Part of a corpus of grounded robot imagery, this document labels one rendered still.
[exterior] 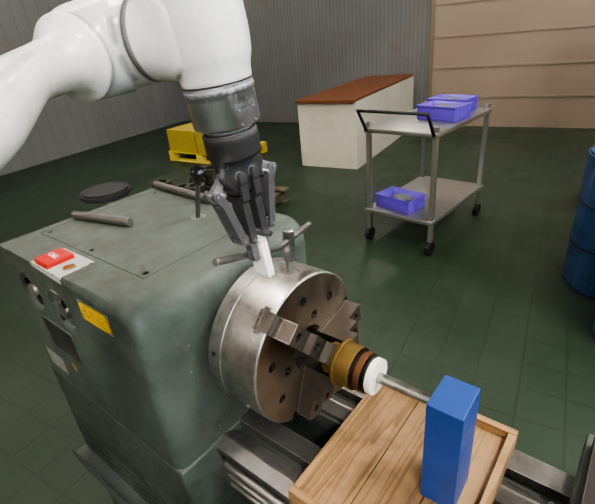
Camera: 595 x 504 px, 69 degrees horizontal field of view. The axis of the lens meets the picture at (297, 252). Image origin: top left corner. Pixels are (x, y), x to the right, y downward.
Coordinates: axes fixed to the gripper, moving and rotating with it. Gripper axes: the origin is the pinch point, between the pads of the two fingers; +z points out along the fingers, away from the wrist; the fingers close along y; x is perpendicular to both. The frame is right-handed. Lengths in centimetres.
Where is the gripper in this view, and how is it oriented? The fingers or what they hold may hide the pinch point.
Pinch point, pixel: (260, 256)
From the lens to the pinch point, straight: 67.8
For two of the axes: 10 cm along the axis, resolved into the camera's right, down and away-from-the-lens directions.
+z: 1.7, 8.5, 5.0
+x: -7.7, -2.0, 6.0
